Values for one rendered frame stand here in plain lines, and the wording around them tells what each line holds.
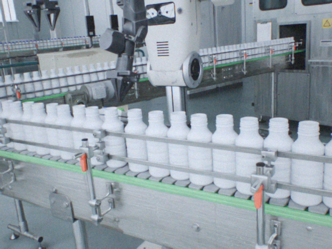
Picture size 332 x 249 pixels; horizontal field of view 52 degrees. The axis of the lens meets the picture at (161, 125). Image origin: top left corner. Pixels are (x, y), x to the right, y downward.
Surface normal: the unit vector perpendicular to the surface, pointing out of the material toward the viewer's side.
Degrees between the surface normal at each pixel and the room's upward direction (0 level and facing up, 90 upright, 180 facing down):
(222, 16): 90
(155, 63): 90
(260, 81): 90
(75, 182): 90
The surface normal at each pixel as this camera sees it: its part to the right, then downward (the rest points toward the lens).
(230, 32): 0.64, 0.16
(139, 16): 0.66, 0.45
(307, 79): -0.77, 0.22
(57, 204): -0.54, 0.26
